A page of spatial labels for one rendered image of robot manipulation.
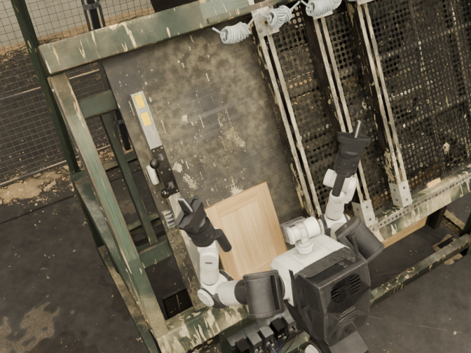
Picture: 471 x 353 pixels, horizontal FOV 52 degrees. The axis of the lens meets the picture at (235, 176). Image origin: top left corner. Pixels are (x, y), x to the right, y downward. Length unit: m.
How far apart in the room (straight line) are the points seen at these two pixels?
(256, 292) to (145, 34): 0.99
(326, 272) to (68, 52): 1.14
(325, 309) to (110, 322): 1.92
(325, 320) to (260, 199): 0.70
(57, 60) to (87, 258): 2.09
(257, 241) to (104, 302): 1.49
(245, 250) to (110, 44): 1.02
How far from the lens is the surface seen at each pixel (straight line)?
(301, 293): 1.70
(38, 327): 3.43
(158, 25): 1.89
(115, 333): 3.24
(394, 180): 2.53
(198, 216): 1.58
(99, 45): 1.83
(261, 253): 2.21
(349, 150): 1.86
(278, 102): 2.09
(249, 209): 2.13
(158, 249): 2.07
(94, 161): 1.87
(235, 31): 1.87
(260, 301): 1.65
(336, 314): 1.69
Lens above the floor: 2.72
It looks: 43 degrees down
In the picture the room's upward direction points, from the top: 3 degrees counter-clockwise
